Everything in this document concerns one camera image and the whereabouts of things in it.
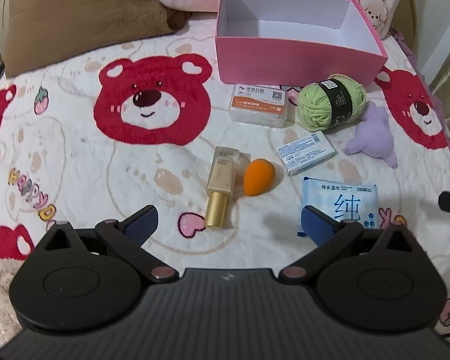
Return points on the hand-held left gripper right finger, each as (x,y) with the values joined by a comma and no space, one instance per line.
(315,225)

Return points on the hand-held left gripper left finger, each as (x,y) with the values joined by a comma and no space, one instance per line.
(142,223)

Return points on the blue wet wipes packet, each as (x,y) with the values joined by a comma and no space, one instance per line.
(341,198)

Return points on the orange makeup sponge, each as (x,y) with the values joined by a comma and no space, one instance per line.
(258,178)

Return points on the small blue white box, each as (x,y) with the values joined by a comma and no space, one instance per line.
(307,152)

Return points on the gold foundation bottle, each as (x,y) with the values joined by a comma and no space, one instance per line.
(223,180)

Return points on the purple plush toy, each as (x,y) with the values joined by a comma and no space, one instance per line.
(373,138)

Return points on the green yarn ball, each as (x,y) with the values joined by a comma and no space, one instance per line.
(322,108)

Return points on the pink cardboard box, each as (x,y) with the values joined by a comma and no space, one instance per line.
(296,54)

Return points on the clear cotton swab box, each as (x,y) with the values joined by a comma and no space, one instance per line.
(260,105)

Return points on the brown pillow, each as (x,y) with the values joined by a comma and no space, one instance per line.
(78,18)

